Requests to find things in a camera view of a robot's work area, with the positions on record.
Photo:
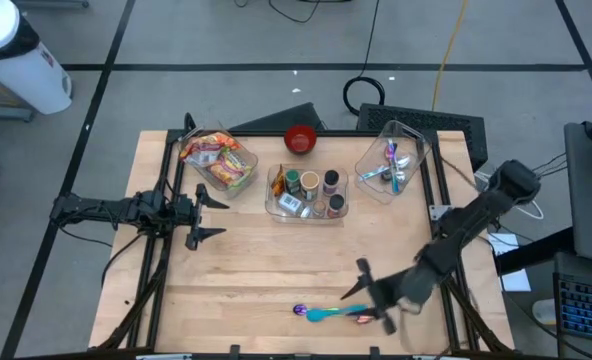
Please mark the grey desk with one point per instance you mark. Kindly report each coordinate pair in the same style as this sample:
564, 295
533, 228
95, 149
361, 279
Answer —
591, 215

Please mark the white lid spice jar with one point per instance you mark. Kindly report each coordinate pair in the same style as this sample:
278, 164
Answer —
290, 202

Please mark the grey metal stand base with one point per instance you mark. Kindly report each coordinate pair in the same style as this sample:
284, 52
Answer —
6, 112

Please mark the clear plastic bin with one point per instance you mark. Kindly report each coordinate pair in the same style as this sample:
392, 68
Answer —
296, 220
252, 164
416, 140

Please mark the black wedge panel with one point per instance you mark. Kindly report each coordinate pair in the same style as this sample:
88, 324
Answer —
291, 120

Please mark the green lid spice jar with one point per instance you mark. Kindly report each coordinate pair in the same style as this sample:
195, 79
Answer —
292, 176

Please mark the white mouse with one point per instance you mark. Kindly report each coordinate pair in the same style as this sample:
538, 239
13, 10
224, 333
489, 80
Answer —
543, 311

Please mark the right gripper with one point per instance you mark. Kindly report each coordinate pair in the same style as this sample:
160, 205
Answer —
393, 295

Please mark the small cork lid saffron jar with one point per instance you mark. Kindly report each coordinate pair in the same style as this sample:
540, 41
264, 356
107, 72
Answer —
319, 206

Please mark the white paper sheet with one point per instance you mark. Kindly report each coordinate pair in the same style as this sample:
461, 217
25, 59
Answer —
517, 280

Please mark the purple label spice bottle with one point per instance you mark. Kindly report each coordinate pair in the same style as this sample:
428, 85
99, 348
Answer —
331, 176

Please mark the purple head iridescent spoon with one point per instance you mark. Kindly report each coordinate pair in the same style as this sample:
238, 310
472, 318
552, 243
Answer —
300, 310
390, 149

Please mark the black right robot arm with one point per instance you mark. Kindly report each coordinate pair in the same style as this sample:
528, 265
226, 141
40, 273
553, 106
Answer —
476, 220

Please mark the red black bowl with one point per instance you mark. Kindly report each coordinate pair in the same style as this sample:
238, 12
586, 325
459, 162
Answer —
300, 139

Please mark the rainbow iridescent spoon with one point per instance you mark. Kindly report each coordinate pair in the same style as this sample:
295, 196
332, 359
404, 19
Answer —
365, 320

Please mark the green red ramen packet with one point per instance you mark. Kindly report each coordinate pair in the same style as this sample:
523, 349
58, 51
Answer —
233, 167

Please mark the backlit keyboard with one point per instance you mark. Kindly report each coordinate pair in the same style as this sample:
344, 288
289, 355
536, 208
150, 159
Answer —
586, 310

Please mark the white arm base bracket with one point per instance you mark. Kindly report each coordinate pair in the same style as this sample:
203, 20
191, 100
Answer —
438, 212

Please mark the taco seasoning mix packet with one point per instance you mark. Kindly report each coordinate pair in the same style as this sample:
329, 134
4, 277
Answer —
278, 182

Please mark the black vented computer case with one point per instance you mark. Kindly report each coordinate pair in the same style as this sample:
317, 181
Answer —
451, 122

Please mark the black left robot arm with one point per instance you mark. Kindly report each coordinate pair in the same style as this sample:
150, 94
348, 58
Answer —
101, 207

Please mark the tan lid seasoning jar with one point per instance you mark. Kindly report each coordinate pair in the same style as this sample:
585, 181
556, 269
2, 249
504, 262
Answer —
309, 179

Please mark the silver aluminium strip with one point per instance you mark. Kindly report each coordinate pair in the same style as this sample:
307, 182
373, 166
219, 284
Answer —
433, 357
163, 357

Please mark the orange spice bottle black lid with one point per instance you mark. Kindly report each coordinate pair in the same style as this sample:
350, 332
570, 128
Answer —
336, 201

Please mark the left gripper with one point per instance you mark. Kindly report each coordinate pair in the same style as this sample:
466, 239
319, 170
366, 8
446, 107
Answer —
186, 211

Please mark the black frame clamp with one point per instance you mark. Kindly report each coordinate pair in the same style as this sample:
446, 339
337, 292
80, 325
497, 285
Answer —
234, 351
374, 352

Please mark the white trash can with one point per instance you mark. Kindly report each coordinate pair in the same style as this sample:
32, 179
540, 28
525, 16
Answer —
26, 75

